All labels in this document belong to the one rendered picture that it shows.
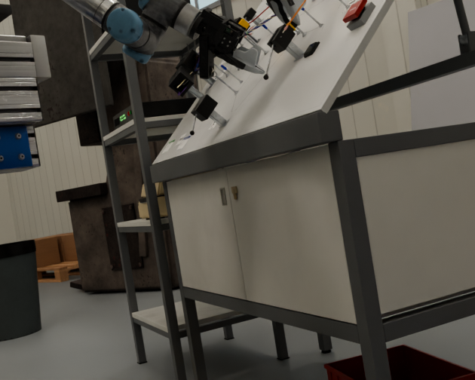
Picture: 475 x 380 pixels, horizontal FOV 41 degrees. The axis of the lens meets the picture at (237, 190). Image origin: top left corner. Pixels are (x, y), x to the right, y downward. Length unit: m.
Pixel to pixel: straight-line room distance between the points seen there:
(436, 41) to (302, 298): 3.33
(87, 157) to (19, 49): 7.18
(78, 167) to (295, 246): 7.33
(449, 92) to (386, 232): 3.18
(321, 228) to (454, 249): 0.31
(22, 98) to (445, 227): 0.96
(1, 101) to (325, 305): 0.83
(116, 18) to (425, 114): 3.33
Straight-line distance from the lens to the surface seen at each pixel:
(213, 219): 2.01
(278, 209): 1.62
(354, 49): 1.43
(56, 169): 9.31
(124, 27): 1.52
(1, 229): 10.67
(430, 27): 4.77
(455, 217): 1.55
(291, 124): 1.43
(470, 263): 1.57
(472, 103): 4.45
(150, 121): 2.49
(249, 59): 1.63
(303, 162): 1.48
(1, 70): 1.37
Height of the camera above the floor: 0.74
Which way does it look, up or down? level
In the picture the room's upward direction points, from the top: 9 degrees counter-clockwise
